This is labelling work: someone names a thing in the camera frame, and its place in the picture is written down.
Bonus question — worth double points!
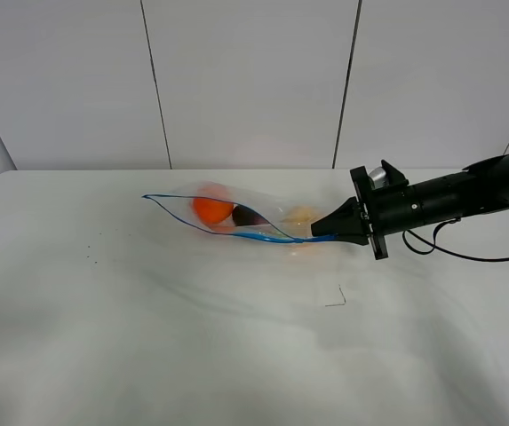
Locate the orange fruit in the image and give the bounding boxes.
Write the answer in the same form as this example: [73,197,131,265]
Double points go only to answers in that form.
[192,197,234,225]

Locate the yellow lemon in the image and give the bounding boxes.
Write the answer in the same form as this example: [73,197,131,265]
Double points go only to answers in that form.
[281,205,322,226]

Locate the purple eggplant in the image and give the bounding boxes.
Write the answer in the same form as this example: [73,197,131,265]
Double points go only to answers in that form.
[232,205,268,226]

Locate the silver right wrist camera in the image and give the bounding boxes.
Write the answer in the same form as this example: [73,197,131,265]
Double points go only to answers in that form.
[369,166,389,189]

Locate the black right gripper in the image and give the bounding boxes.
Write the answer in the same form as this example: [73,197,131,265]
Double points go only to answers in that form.
[311,160,421,260]

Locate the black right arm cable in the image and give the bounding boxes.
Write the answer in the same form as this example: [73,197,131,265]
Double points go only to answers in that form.
[402,217,509,263]

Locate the clear zip bag blue seal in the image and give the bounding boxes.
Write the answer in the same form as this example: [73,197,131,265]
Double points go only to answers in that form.
[142,181,336,245]

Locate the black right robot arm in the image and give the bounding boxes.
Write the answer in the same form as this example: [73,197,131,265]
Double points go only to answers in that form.
[311,154,509,260]

